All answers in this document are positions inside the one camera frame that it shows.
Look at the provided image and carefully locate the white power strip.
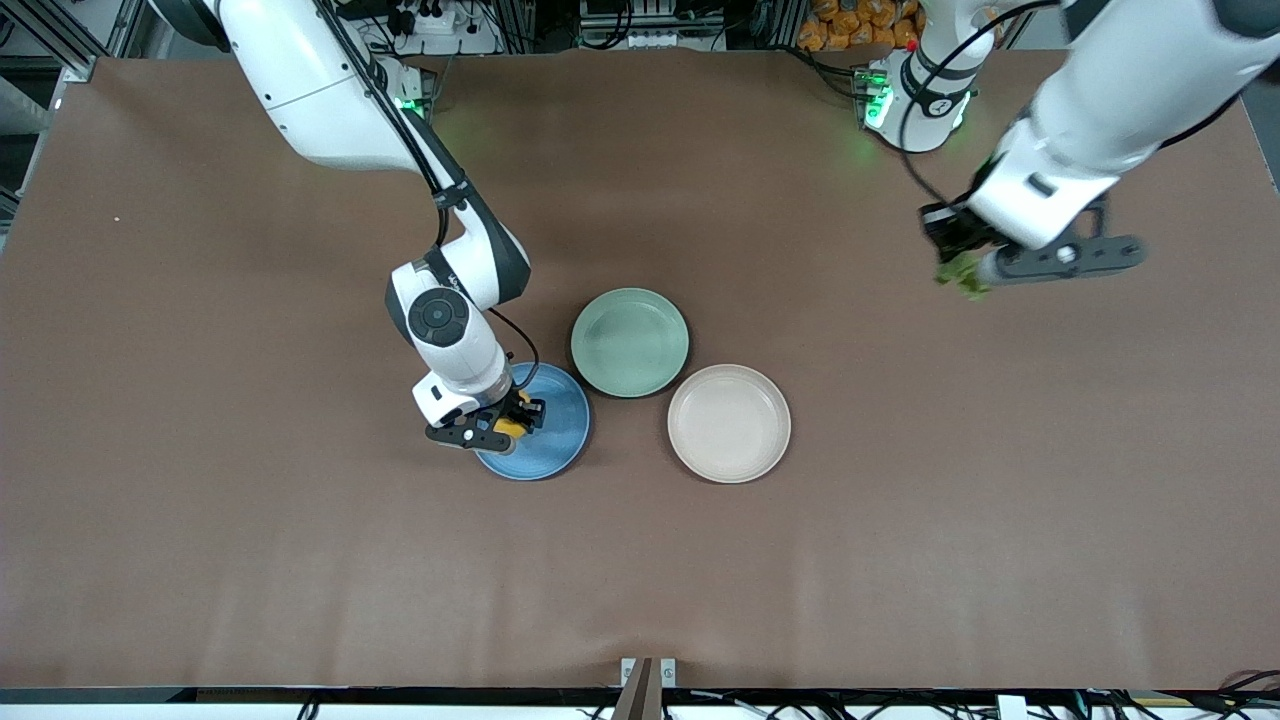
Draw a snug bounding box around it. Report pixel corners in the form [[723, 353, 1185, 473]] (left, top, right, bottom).
[[390, 0, 501, 56]]

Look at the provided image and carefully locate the beige round plate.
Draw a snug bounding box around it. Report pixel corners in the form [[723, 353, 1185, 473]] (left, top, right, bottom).
[[667, 364, 792, 485]]

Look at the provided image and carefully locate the pile of orange fruits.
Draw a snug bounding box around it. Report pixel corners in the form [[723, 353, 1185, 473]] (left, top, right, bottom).
[[798, 0, 923, 53]]

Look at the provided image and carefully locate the green lettuce leaf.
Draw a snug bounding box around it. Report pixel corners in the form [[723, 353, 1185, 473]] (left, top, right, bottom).
[[935, 250, 993, 301]]

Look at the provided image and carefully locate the mint green round plate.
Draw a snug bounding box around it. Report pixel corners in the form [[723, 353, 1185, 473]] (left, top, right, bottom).
[[571, 288, 690, 399]]

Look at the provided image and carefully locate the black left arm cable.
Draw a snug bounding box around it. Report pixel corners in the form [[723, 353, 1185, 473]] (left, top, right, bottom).
[[898, 0, 1066, 211]]

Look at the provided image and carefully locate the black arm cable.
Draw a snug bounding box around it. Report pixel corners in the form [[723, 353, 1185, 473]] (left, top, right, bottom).
[[898, 0, 1066, 211], [315, 0, 543, 396]]

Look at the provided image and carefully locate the metal mount bracket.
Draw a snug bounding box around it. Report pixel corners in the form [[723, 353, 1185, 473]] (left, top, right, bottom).
[[612, 656, 678, 720]]

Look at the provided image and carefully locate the blue round plate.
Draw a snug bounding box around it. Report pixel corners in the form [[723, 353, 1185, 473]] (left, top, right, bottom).
[[472, 362, 591, 482]]

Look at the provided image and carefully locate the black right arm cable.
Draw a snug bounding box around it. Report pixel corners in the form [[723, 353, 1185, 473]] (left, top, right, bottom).
[[315, 0, 543, 396]]

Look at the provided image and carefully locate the aluminium frame rail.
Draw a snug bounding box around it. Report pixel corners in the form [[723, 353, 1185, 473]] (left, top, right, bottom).
[[0, 0, 101, 83]]

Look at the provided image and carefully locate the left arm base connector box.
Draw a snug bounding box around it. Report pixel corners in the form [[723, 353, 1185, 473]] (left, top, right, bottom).
[[852, 65, 891, 129]]

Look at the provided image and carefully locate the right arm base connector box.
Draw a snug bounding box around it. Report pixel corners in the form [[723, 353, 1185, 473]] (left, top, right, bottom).
[[395, 68, 438, 119]]

